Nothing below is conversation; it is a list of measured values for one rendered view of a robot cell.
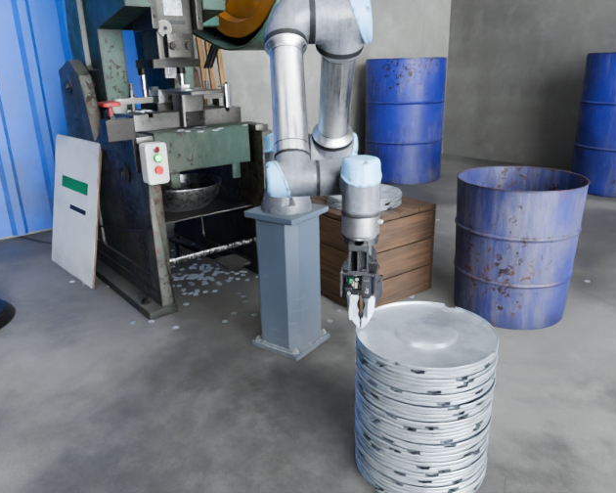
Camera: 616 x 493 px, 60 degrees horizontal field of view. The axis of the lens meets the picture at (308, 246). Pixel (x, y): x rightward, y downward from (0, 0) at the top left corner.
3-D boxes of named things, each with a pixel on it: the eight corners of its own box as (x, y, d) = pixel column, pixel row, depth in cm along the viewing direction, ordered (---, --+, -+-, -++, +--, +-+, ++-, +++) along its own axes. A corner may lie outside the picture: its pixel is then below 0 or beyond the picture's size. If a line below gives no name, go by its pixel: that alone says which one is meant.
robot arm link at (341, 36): (303, 155, 163) (306, -23, 119) (351, 153, 164) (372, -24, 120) (306, 183, 156) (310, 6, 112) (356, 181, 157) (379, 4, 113)
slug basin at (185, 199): (239, 204, 221) (237, 181, 218) (162, 221, 201) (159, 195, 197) (199, 192, 246) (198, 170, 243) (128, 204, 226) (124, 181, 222)
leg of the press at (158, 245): (179, 311, 198) (150, 55, 168) (150, 321, 191) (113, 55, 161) (96, 250, 265) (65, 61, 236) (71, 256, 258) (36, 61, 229)
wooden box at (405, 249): (431, 288, 211) (436, 203, 200) (360, 315, 190) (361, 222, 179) (364, 260, 242) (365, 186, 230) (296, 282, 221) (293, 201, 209)
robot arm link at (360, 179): (376, 153, 105) (386, 160, 97) (375, 206, 108) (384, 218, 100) (337, 155, 104) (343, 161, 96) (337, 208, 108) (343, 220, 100)
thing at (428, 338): (514, 323, 114) (514, 320, 114) (471, 389, 92) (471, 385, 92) (392, 294, 130) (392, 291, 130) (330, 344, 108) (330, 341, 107)
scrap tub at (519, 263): (591, 307, 192) (612, 176, 176) (530, 346, 167) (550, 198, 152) (488, 275, 223) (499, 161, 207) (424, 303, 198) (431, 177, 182)
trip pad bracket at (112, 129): (141, 173, 182) (134, 114, 175) (113, 177, 176) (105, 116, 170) (134, 170, 186) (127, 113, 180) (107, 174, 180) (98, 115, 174)
